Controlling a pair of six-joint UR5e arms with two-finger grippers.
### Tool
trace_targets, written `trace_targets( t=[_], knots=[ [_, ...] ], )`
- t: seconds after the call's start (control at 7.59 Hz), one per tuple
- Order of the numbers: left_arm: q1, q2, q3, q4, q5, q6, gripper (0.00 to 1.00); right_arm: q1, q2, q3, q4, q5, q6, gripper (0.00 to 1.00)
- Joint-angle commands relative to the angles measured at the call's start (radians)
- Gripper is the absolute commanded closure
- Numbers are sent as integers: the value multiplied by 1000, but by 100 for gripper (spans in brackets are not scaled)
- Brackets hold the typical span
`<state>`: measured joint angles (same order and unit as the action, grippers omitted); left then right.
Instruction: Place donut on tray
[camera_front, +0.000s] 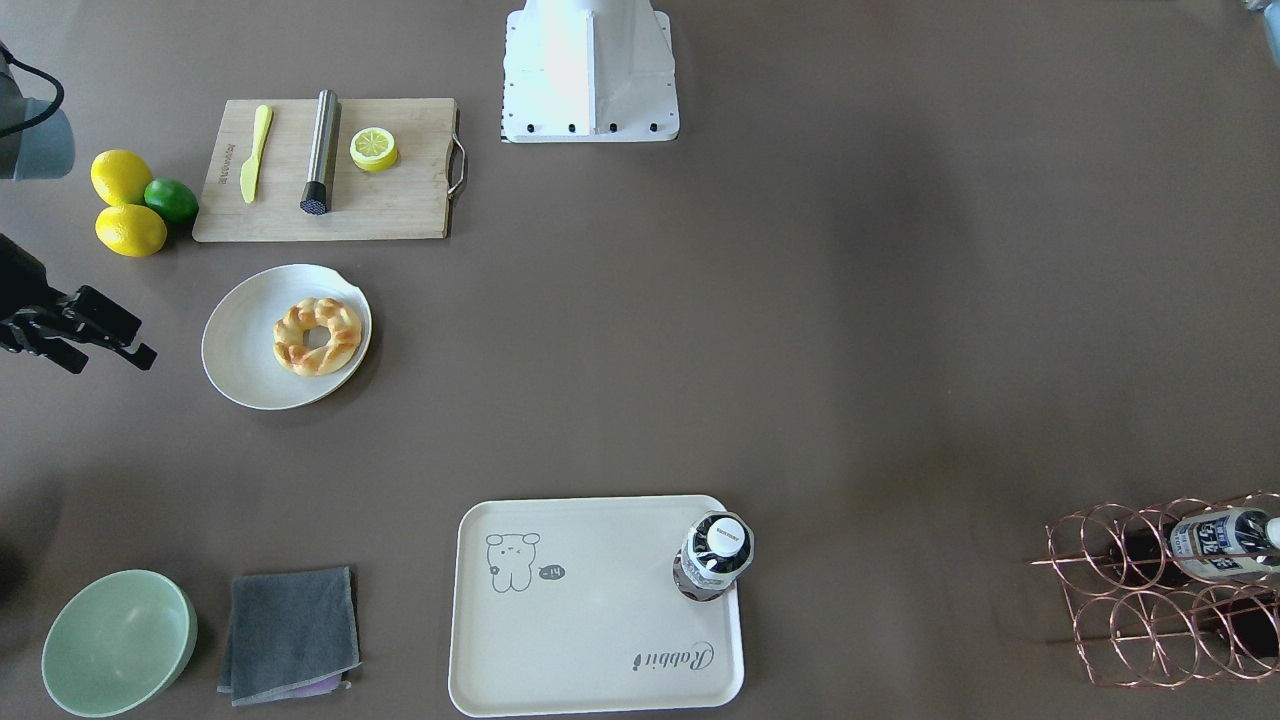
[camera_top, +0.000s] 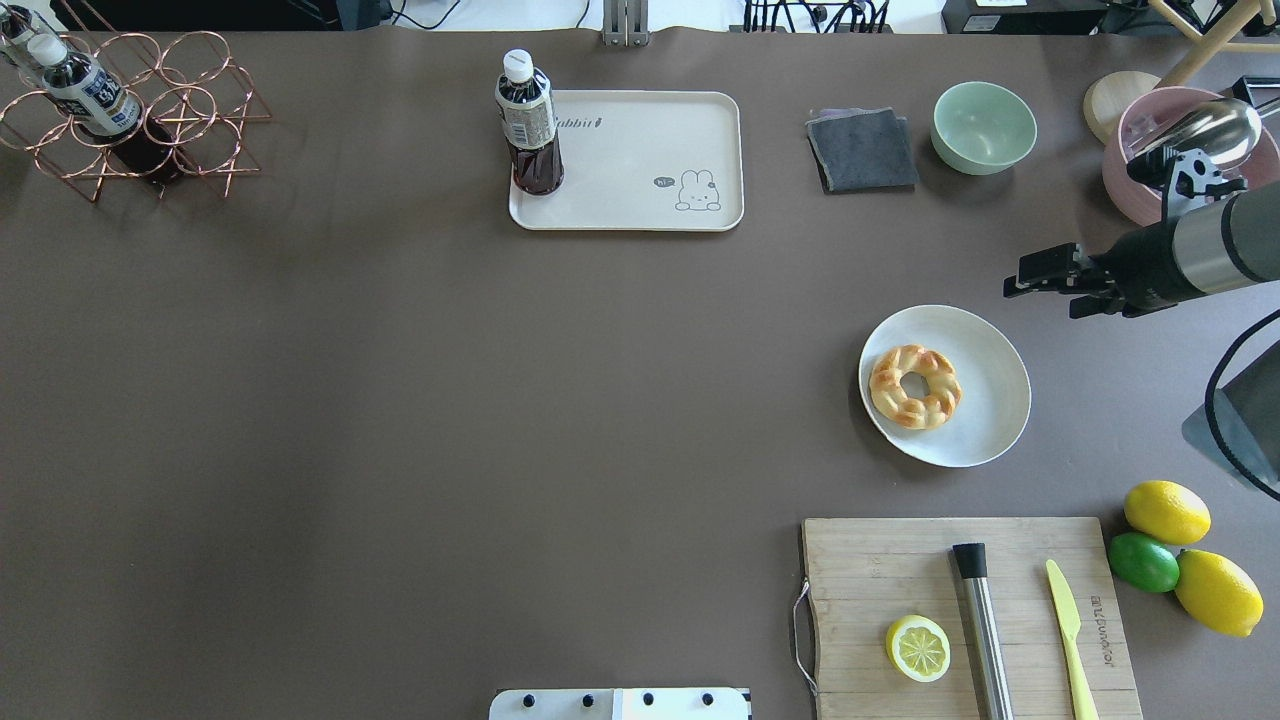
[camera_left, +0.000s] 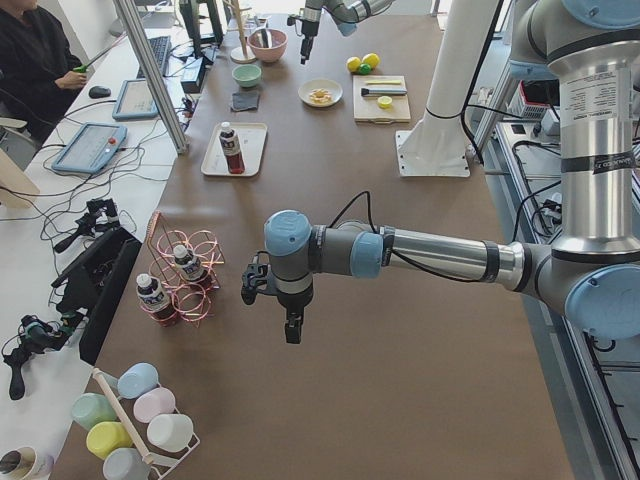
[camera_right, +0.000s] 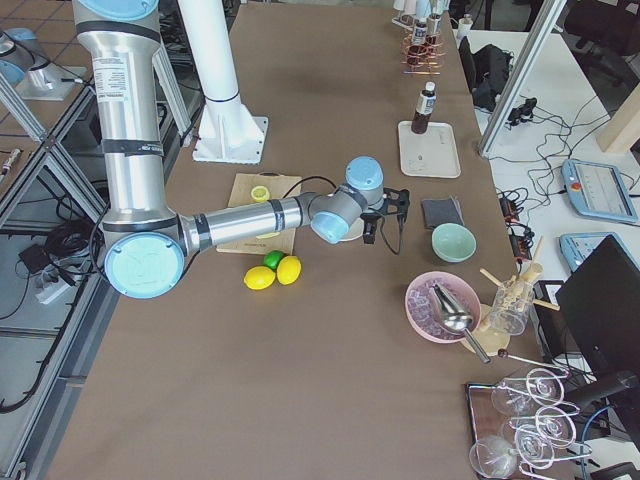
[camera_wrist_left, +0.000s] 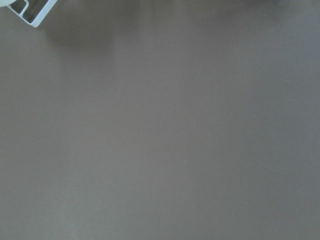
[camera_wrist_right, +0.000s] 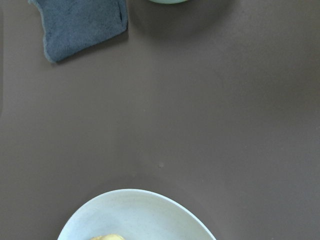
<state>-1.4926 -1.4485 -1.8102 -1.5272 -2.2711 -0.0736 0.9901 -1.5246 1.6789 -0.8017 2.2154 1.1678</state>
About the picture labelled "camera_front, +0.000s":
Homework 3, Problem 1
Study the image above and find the dark drink bottle on tray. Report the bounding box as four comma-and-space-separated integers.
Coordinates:
672, 510, 755, 602

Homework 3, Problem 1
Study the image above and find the yellow plastic knife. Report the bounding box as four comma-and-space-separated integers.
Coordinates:
239, 104, 274, 204

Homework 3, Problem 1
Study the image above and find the cream rabbit tray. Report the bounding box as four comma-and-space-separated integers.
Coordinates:
448, 495, 745, 717

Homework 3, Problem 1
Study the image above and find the bamboo cutting board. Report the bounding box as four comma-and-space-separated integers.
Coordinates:
192, 96, 458, 243

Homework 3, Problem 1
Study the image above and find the yellow lemon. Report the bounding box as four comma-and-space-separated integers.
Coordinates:
90, 149, 155, 208
95, 204, 168, 258

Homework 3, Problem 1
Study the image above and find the half lemon slice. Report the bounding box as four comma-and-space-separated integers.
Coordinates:
349, 127, 399, 173

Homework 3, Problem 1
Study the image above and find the braided glazed donut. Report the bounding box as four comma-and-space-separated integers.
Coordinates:
273, 297, 364, 377

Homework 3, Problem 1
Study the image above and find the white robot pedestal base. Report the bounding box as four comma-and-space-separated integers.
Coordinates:
500, 1, 680, 143

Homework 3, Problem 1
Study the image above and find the yellow lemon upper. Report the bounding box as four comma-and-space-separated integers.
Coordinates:
90, 149, 155, 208

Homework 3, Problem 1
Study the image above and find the yellow lemon lower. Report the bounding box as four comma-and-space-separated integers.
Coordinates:
95, 204, 168, 258

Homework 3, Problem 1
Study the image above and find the bottle in rack upper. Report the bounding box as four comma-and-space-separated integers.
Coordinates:
1167, 507, 1279, 582

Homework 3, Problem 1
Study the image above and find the white round plate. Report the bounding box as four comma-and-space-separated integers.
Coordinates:
202, 264, 372, 411

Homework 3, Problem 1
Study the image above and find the steel cylindrical grinder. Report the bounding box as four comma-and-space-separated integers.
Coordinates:
300, 88, 340, 217

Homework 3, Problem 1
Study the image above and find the green lime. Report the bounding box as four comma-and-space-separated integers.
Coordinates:
143, 177, 200, 225

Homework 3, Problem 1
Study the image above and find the green bowl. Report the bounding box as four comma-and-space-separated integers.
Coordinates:
41, 569, 198, 717

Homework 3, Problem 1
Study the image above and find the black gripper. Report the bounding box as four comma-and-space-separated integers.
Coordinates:
1, 234, 157, 374

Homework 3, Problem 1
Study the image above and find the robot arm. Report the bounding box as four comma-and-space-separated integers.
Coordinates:
1, 46, 157, 374

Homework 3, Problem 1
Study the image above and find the grey folded cloth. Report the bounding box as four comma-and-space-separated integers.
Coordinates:
218, 566, 361, 707

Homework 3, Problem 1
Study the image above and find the copper wire bottle rack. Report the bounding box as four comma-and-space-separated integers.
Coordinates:
1041, 491, 1277, 688

